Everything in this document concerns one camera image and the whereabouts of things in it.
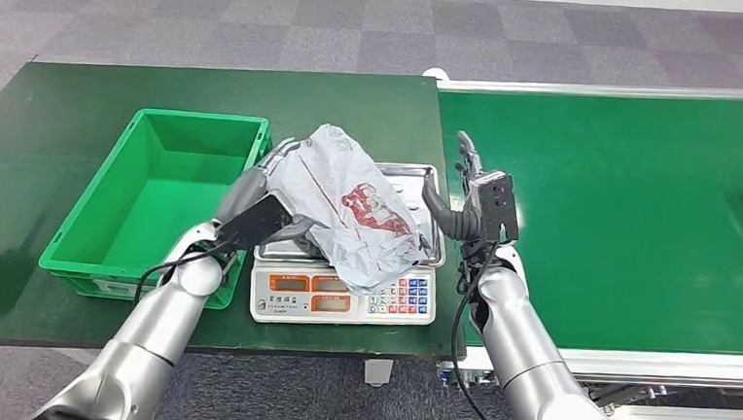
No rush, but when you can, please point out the white electronic scale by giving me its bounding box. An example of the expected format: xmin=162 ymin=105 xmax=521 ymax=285
xmin=248 ymin=256 xmax=440 ymax=334

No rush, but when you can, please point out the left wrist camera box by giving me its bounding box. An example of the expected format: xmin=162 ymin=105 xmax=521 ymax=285
xmin=217 ymin=190 xmax=297 ymax=255

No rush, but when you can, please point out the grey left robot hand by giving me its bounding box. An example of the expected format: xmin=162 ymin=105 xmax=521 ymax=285
xmin=213 ymin=132 xmax=320 ymax=251

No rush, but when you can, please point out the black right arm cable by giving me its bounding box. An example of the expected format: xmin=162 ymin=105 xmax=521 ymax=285
xmin=445 ymin=238 xmax=525 ymax=420

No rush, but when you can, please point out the green plastic crate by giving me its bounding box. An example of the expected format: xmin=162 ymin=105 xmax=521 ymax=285
xmin=37 ymin=102 xmax=274 ymax=312

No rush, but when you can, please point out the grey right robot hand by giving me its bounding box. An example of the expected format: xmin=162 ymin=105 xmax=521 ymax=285
xmin=417 ymin=128 xmax=500 ymax=245

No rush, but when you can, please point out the grey plastic mailer package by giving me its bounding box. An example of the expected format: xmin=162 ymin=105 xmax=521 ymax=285
xmin=262 ymin=121 xmax=439 ymax=302

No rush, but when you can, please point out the green conveyor belt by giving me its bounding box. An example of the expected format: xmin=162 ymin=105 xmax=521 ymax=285
xmin=400 ymin=66 xmax=743 ymax=420

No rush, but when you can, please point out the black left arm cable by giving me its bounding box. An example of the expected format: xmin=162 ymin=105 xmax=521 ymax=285
xmin=133 ymin=232 xmax=236 ymax=310

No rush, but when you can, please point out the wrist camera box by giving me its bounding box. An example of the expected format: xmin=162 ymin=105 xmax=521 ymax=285
xmin=466 ymin=169 xmax=524 ymax=246
xmin=217 ymin=190 xmax=297 ymax=255

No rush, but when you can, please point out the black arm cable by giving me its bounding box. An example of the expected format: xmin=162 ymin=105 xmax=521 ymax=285
xmin=445 ymin=238 xmax=525 ymax=420
xmin=133 ymin=232 xmax=236 ymax=310

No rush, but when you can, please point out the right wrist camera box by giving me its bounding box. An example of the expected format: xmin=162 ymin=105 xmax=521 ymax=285
xmin=466 ymin=169 xmax=524 ymax=246

